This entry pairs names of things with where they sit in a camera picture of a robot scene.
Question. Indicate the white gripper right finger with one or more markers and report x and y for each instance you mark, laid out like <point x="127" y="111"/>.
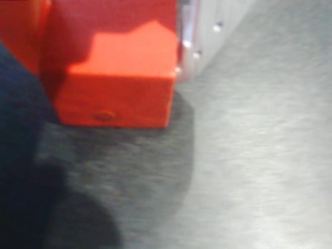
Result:
<point x="205" y="31"/>

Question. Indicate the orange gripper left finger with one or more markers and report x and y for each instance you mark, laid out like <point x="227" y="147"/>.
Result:
<point x="20" y="28"/>

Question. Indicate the red cube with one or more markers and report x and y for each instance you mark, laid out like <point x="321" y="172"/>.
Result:
<point x="116" y="96"/>

